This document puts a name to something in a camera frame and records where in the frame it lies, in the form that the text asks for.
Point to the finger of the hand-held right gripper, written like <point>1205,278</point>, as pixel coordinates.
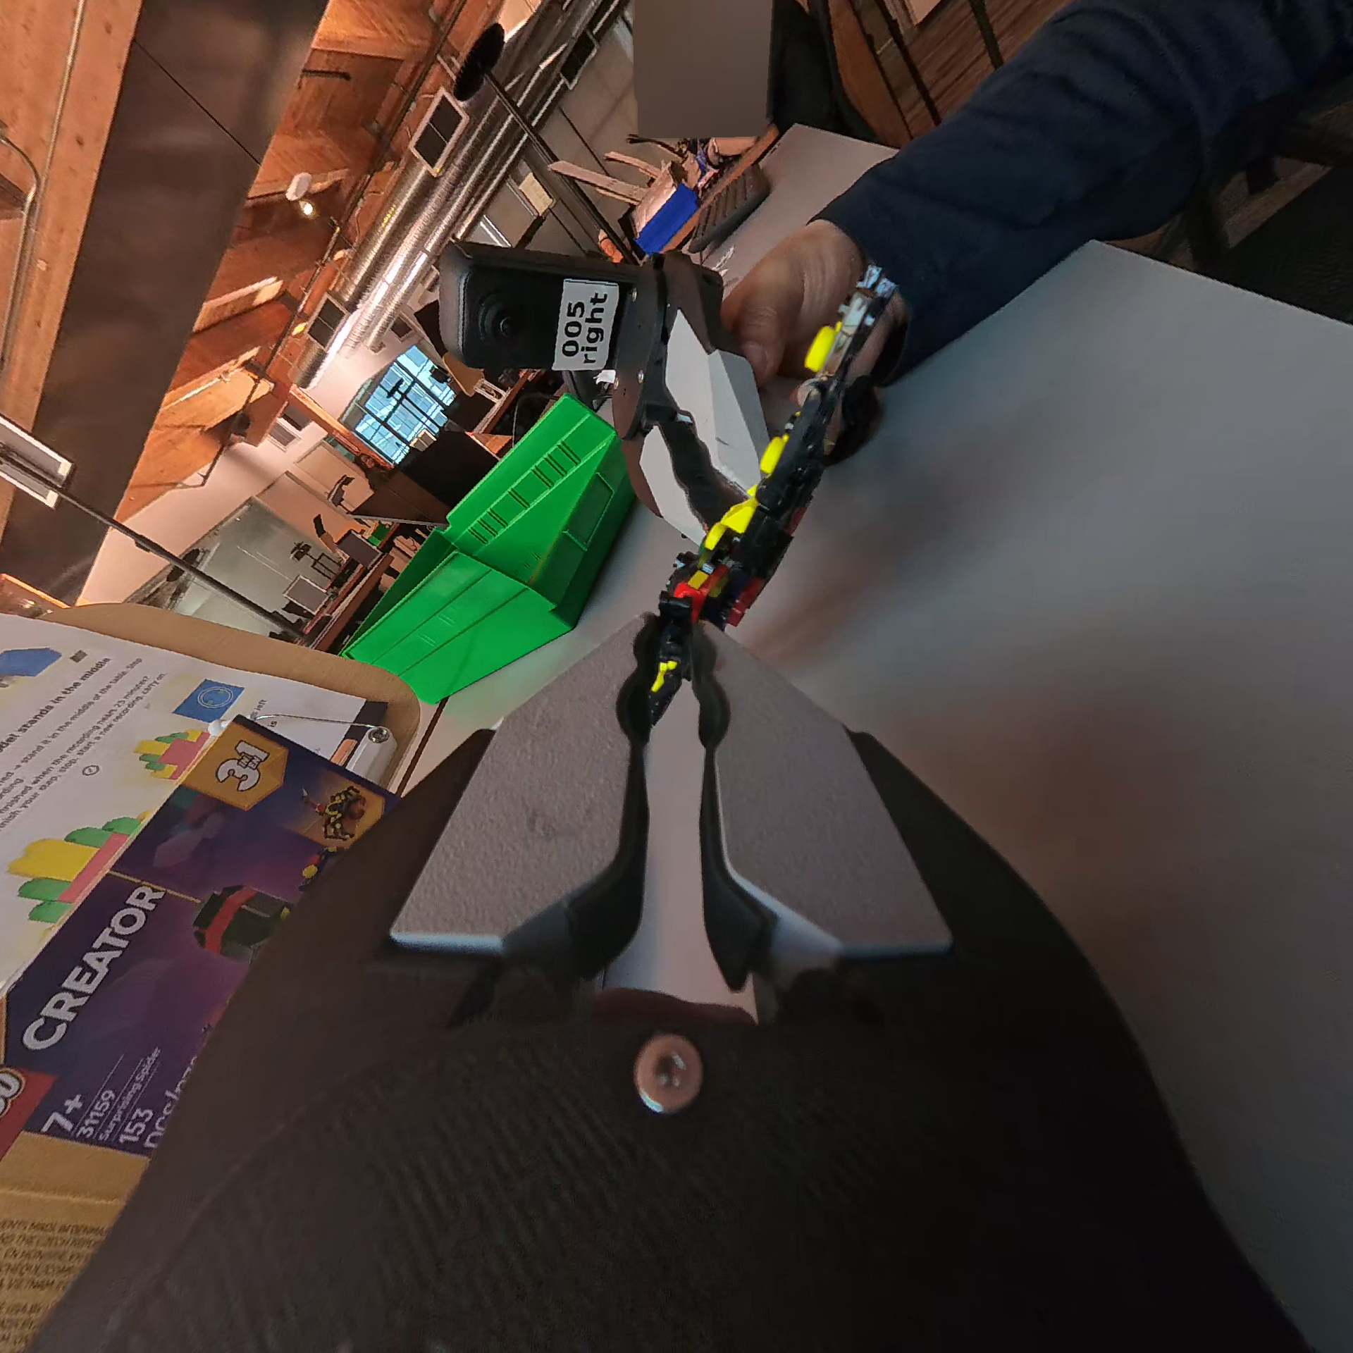
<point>724,409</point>
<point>663,471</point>

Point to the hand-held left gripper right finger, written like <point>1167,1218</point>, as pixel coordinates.
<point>833,846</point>

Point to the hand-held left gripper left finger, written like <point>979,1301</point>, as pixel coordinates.
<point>508,835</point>

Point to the black yellow lego spider model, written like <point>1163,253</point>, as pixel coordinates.
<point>760,530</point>

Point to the person's right forearm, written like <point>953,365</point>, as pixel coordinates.
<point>1057,158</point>

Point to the purple lego set box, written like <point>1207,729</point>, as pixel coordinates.
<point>127,1005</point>

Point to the person's right hand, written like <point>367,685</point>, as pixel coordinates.
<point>792,297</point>

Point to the small blue bin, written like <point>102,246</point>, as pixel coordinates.
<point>665,217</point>

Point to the green plastic bin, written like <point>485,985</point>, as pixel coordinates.
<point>496,572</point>

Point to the black keyboard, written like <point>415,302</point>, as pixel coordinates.
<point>733,208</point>

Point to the wooden clipboard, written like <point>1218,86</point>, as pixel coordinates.
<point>316,666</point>

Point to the printed paper sheet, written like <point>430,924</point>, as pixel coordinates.
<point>106,740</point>

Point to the silver ventilation duct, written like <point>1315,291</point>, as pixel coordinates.
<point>464,191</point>

